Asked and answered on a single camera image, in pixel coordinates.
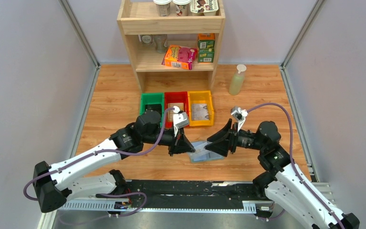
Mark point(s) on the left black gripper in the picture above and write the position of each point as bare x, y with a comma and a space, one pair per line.
180, 144

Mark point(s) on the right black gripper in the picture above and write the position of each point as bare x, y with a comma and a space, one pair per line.
228, 141

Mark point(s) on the tan credit card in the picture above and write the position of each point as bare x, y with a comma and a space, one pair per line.
200, 151

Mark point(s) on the grey-green card holder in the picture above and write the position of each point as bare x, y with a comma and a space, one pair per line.
211, 156

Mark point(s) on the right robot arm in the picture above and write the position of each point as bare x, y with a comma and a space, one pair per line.
282, 182

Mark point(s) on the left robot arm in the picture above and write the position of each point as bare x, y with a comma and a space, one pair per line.
60, 182

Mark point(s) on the tan cards in red bin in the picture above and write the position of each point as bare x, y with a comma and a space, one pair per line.
180, 107

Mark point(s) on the white card in yellow bin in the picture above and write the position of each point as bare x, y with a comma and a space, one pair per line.
199, 107

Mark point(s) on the black cards in green bin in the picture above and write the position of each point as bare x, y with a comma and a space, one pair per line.
154, 107

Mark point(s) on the red plastic bin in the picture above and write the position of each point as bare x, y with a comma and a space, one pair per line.
176, 97

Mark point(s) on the yellow plastic bin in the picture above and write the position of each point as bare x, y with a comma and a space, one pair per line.
205, 97

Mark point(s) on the green plastic bin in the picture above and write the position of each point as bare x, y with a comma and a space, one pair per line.
152, 98

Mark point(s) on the green soap bottle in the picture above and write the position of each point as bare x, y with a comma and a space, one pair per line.
237, 80

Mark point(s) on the orange pink snack box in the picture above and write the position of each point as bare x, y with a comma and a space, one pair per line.
181, 57

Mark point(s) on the green orange carton box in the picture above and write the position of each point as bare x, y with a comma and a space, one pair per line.
206, 44

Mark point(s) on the wooden shelf unit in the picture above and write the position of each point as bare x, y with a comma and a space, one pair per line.
178, 37

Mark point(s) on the clear glass on shelf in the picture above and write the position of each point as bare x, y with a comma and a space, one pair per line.
161, 45

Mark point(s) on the glass jar on shelf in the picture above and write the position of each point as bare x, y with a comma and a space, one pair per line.
146, 40

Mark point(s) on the chocolate pudding pack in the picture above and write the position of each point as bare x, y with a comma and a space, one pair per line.
204, 7

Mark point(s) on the middle yogurt cup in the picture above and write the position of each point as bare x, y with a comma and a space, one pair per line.
182, 7

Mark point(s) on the yogurt cup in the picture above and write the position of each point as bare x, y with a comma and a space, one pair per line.
163, 7
182, 7

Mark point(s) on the left yogurt cup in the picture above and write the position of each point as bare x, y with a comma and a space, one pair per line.
163, 7

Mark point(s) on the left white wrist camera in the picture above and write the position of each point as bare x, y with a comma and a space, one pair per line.
180, 119

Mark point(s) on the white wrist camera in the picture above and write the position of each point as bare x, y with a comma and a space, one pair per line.
180, 119
239, 115

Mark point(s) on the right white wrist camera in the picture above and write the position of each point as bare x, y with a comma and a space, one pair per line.
239, 115

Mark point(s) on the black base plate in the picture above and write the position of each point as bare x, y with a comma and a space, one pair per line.
195, 194

